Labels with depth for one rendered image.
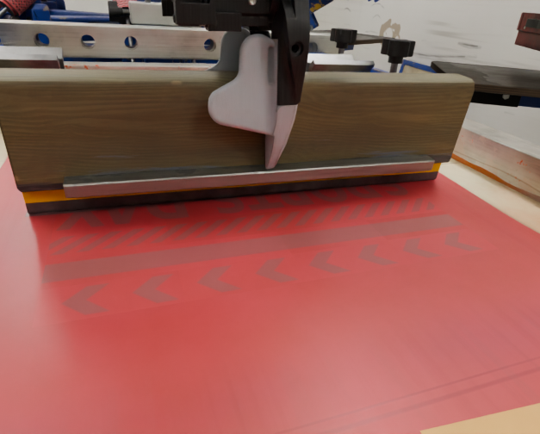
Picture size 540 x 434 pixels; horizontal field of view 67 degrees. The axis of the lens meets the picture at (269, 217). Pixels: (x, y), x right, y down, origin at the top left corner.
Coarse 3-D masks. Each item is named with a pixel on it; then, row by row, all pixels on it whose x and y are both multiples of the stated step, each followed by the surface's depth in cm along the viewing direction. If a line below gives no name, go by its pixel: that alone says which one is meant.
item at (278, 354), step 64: (0, 192) 32; (0, 256) 25; (0, 320) 20; (128, 320) 21; (192, 320) 21; (256, 320) 22; (320, 320) 22; (0, 384) 17; (64, 384) 17; (128, 384) 18; (192, 384) 18; (256, 384) 18; (320, 384) 18
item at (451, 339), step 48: (288, 192) 36; (432, 192) 38; (528, 240) 31; (336, 288) 24; (384, 288) 25; (432, 288) 25; (480, 288) 25; (528, 288) 26; (384, 336) 21; (432, 336) 21; (480, 336) 22; (528, 336) 22; (384, 384) 18; (432, 384) 19; (480, 384) 19; (528, 384) 19
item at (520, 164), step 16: (80, 64) 64; (96, 64) 65; (112, 64) 66; (128, 64) 66; (144, 64) 67; (160, 64) 68; (176, 64) 69; (192, 64) 71; (208, 64) 72; (464, 128) 45; (480, 128) 45; (464, 144) 45; (480, 144) 43; (496, 144) 41; (512, 144) 40; (528, 144) 41; (464, 160) 45; (480, 160) 43; (496, 160) 41; (512, 160) 40; (528, 160) 38; (496, 176) 41; (512, 176) 40; (528, 176) 38; (528, 192) 38
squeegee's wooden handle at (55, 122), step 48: (0, 96) 24; (48, 96) 25; (96, 96) 26; (144, 96) 27; (192, 96) 28; (336, 96) 31; (384, 96) 32; (432, 96) 34; (48, 144) 26; (96, 144) 27; (144, 144) 28; (192, 144) 29; (240, 144) 31; (288, 144) 32; (336, 144) 33; (384, 144) 35; (432, 144) 36
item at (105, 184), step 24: (216, 168) 31; (240, 168) 31; (264, 168) 32; (288, 168) 32; (312, 168) 32; (336, 168) 33; (360, 168) 34; (384, 168) 34; (408, 168) 35; (72, 192) 27; (96, 192) 28; (120, 192) 28; (144, 192) 29
